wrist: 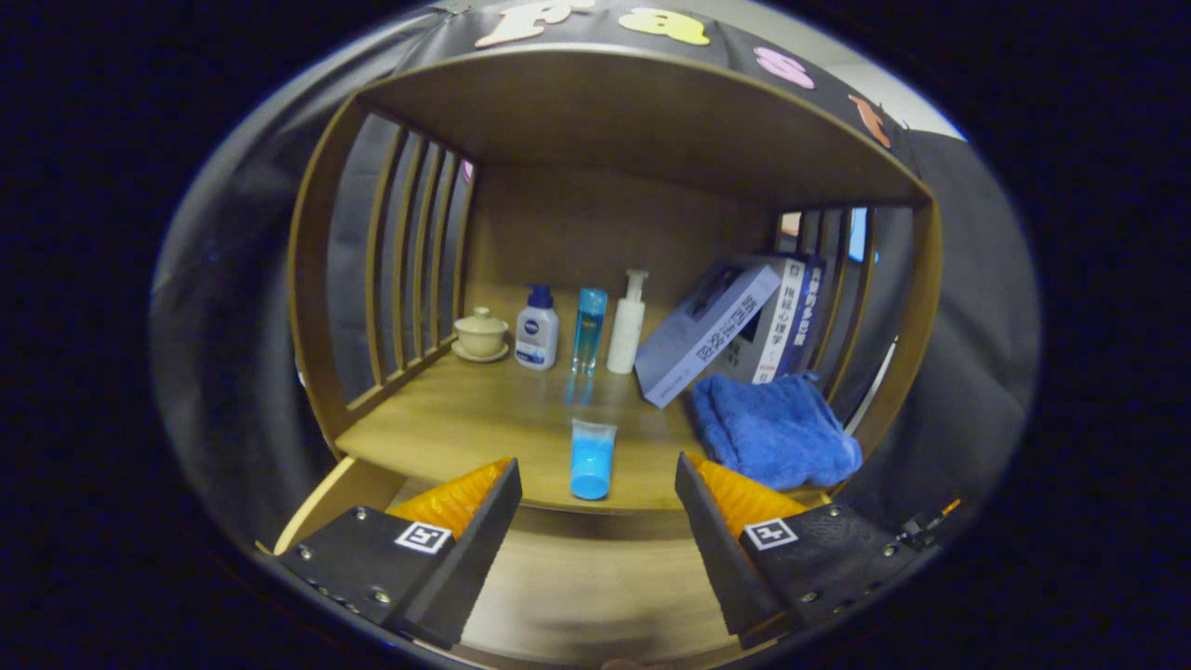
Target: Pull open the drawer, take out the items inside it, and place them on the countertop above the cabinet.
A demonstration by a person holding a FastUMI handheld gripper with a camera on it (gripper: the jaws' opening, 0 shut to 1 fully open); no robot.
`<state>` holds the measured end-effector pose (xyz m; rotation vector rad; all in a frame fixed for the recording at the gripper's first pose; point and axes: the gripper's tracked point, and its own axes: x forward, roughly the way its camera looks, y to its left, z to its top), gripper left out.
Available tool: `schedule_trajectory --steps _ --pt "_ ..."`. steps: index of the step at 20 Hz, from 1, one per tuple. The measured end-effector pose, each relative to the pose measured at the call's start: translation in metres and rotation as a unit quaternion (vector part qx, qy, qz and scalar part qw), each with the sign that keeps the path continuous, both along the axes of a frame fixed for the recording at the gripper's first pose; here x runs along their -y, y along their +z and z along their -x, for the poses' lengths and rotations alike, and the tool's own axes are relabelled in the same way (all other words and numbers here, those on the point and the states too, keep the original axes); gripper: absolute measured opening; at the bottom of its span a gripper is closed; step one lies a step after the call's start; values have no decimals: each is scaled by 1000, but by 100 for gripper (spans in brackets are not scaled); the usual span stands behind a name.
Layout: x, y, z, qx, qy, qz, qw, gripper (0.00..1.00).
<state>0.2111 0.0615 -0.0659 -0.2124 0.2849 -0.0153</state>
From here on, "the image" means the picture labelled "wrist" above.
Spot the blue white cosmetic tube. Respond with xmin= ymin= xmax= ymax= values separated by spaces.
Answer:
xmin=569 ymin=418 xmax=618 ymax=502

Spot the clear blue bottle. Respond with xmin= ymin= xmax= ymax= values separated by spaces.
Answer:
xmin=571 ymin=288 xmax=609 ymax=377

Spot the beige lidded teacup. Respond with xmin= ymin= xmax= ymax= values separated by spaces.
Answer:
xmin=452 ymin=306 xmax=512 ymax=363

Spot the dark blue spine book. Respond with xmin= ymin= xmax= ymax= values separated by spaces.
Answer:
xmin=782 ymin=259 xmax=827 ymax=378

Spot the black backdrop cloth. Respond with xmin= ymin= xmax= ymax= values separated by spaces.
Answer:
xmin=149 ymin=0 xmax=1043 ymax=559

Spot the white bottle with blue cap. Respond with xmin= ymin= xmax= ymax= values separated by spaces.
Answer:
xmin=515 ymin=284 xmax=560 ymax=371

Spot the black clamp with orange tip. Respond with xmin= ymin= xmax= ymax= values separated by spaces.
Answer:
xmin=893 ymin=498 xmax=964 ymax=550

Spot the white pump bottle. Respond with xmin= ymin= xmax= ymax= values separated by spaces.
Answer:
xmin=607 ymin=269 xmax=649 ymax=375

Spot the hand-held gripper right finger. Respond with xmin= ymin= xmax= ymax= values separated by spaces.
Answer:
xmin=675 ymin=452 xmax=917 ymax=650

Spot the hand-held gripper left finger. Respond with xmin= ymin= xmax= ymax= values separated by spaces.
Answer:
xmin=277 ymin=456 xmax=524 ymax=650

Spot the white spine book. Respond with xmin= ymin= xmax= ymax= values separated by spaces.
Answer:
xmin=716 ymin=256 xmax=807 ymax=385

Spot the lavender book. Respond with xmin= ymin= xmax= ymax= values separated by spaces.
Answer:
xmin=634 ymin=261 xmax=783 ymax=409

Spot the wooden countertop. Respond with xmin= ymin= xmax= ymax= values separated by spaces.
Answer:
xmin=333 ymin=349 xmax=862 ymax=515

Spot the wooden cabinet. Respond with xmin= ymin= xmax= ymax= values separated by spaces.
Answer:
xmin=287 ymin=42 xmax=943 ymax=466

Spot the blue towel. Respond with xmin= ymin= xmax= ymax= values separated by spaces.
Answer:
xmin=689 ymin=370 xmax=863 ymax=491

